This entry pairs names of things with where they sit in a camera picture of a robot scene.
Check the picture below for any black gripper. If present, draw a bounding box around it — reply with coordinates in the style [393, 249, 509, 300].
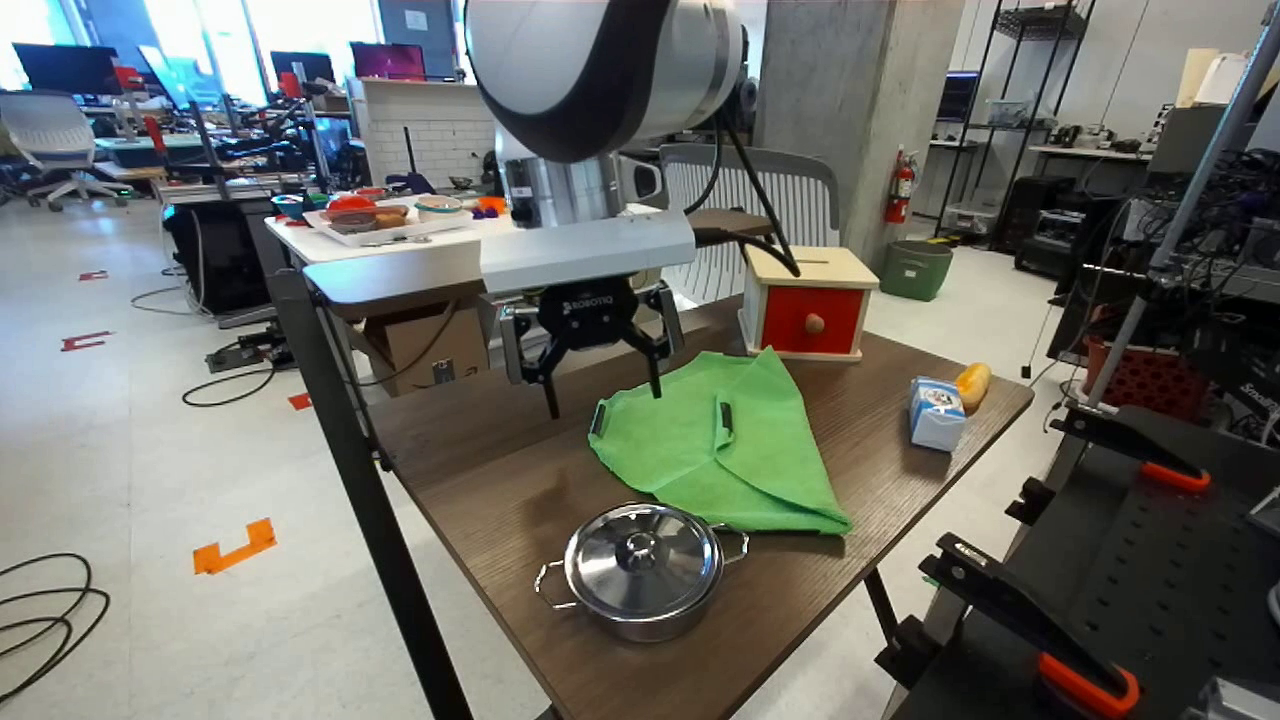
[515, 271, 673, 423]

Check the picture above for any white work table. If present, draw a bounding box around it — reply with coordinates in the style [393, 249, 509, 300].
[260, 194, 699, 311]

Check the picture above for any brown cardboard box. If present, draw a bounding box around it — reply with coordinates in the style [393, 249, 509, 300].
[358, 297, 494, 398]

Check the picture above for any green cloth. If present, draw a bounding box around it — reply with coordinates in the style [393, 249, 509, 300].
[582, 348, 856, 538]

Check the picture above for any steel pot with lid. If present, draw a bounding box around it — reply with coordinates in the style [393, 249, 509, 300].
[531, 498, 755, 644]

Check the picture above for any wooden box with red panel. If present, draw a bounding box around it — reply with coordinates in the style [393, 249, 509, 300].
[735, 239, 884, 362]

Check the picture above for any white slatted chair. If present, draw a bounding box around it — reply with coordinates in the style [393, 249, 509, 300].
[657, 144, 848, 321]

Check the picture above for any black metal stand pole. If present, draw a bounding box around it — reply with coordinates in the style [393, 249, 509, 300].
[247, 215, 478, 720]

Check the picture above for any green storage bin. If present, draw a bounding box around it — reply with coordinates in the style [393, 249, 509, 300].
[873, 230, 960, 304]

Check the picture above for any red fire extinguisher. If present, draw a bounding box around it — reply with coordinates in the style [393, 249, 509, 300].
[878, 144, 922, 230]

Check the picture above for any blue white milk carton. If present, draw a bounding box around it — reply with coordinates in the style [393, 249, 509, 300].
[903, 372, 971, 455]

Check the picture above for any orange bread loaf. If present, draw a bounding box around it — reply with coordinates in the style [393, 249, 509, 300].
[951, 358, 995, 411]

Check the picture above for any black table leg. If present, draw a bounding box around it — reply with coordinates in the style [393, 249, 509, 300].
[860, 567, 927, 672]

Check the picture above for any orange floor tape marker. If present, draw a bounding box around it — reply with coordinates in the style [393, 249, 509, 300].
[189, 514, 279, 581]

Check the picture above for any black metal shelf rack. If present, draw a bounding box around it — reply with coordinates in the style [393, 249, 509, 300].
[937, 0, 1099, 230]

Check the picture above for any red plastic crate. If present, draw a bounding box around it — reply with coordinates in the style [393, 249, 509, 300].
[1082, 335, 1213, 423]

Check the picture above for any white office chair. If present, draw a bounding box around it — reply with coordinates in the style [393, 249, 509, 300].
[0, 90, 100, 213]

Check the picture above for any silver metal pole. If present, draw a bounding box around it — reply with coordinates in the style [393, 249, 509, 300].
[1082, 0, 1280, 408]

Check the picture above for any black perforated workbench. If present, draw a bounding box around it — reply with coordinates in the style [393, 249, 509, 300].
[889, 420, 1280, 720]

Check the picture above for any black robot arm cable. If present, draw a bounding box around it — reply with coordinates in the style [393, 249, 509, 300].
[683, 114, 805, 284]

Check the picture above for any black floor cable bundle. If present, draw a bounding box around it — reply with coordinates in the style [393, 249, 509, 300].
[175, 327, 291, 411]

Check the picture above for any black clamp with orange handle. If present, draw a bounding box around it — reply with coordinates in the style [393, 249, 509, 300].
[1049, 395, 1220, 498]
[917, 526, 1147, 720]

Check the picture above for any black looped floor cable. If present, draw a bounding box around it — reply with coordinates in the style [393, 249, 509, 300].
[0, 549, 117, 707]

